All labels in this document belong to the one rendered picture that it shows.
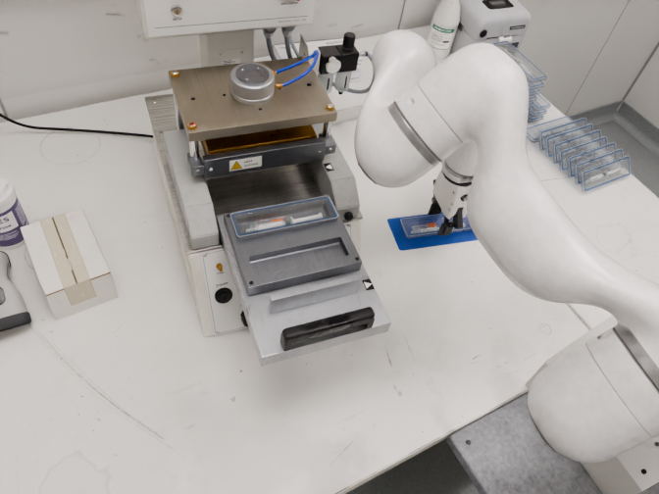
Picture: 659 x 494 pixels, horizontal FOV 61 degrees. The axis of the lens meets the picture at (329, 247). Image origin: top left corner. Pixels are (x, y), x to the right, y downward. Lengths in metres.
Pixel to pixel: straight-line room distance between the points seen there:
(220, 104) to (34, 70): 0.68
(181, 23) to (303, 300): 0.55
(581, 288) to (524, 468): 0.54
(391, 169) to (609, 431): 0.38
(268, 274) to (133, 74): 0.89
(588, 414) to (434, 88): 0.41
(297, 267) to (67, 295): 0.46
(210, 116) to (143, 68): 0.67
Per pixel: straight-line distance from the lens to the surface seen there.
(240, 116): 1.01
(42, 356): 1.18
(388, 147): 0.70
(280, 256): 0.96
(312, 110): 1.03
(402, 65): 0.79
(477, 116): 0.69
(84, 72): 1.63
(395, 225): 1.35
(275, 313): 0.90
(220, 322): 1.11
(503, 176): 0.67
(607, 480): 1.16
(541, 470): 1.15
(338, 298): 0.93
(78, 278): 1.14
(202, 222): 1.00
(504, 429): 1.15
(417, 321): 1.20
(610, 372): 0.68
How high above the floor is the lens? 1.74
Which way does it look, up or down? 51 degrees down
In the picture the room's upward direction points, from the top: 11 degrees clockwise
